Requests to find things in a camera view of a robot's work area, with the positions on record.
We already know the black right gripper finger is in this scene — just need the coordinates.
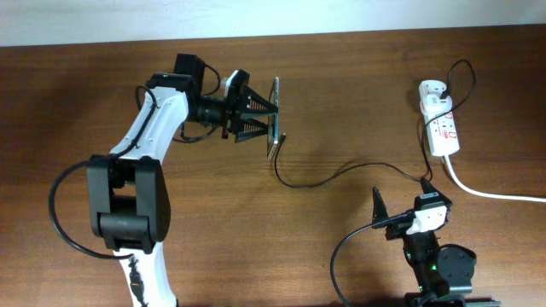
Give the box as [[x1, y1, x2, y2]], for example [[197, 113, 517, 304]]
[[420, 177, 439, 197], [372, 187, 389, 223]]

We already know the white USB charger adapter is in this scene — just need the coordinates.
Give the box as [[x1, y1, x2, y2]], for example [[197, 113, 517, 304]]
[[420, 94, 452, 115]]

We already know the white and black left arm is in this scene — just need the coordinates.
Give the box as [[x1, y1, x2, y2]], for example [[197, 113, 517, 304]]
[[87, 70, 280, 306]]

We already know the white power strip cord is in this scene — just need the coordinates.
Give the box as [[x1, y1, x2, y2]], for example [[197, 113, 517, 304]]
[[441, 154, 546, 204]]

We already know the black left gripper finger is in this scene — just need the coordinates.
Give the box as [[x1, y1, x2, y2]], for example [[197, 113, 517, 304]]
[[238, 85, 278, 114], [234, 119, 270, 143]]

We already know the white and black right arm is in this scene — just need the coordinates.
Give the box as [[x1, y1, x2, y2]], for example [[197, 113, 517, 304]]
[[372, 178, 502, 307]]

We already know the white power strip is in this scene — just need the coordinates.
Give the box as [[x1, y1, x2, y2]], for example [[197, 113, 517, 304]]
[[419, 80, 460, 157]]

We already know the black USB-C charging cable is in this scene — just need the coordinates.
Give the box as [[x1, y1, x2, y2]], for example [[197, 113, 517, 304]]
[[273, 58, 477, 189]]

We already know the black Galaxy flip phone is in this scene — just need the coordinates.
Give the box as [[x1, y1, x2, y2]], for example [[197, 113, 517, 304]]
[[267, 77, 280, 159]]

